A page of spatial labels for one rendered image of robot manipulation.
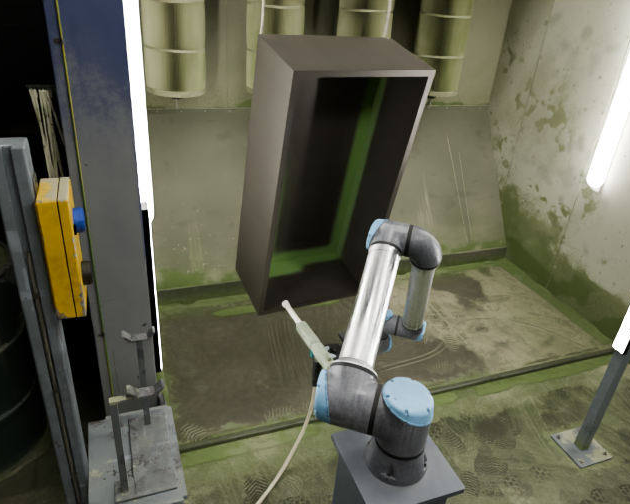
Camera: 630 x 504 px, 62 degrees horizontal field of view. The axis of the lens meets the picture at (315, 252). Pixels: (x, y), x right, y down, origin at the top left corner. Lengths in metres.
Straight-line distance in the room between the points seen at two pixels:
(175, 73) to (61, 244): 2.12
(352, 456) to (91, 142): 1.18
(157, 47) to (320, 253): 1.39
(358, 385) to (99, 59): 1.11
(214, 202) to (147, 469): 2.18
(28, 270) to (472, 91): 3.65
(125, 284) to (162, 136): 1.83
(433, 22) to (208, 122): 1.53
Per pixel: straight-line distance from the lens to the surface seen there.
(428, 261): 1.88
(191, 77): 3.11
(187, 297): 3.36
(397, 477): 1.68
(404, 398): 1.55
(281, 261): 2.87
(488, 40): 4.30
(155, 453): 1.54
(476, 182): 4.23
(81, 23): 1.50
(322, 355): 2.20
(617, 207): 3.61
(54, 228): 1.07
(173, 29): 3.06
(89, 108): 1.54
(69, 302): 1.15
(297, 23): 3.21
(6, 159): 1.08
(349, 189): 2.76
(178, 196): 3.38
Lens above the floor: 1.95
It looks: 28 degrees down
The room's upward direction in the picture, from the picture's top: 5 degrees clockwise
